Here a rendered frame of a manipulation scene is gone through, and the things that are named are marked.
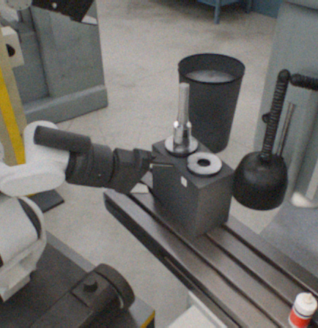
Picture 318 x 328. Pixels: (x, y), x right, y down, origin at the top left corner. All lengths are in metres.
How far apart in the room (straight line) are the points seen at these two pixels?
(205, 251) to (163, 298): 1.07
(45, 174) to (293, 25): 0.45
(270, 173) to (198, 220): 0.53
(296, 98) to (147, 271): 1.75
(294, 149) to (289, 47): 0.14
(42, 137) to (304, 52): 0.42
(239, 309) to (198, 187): 0.30
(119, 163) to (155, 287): 1.42
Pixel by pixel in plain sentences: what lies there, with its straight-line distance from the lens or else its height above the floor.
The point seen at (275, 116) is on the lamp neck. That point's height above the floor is 1.53.
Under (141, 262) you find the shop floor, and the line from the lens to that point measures 2.20.
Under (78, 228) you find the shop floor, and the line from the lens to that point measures 2.41.
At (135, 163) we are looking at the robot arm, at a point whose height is 1.29.
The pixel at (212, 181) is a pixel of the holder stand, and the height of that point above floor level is 1.15.
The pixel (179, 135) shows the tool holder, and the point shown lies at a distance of 0.99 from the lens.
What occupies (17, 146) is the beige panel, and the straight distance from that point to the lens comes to 2.41.
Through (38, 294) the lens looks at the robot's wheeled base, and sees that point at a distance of 1.48.
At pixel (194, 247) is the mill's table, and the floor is 0.96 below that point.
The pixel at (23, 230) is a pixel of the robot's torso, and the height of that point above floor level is 1.03.
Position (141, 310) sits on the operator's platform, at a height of 0.40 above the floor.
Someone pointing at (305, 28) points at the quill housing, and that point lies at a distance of 0.54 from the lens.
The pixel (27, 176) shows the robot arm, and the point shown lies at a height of 1.35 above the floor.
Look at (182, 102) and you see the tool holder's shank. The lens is 0.95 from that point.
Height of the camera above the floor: 1.77
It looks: 40 degrees down
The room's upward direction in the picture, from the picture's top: straight up
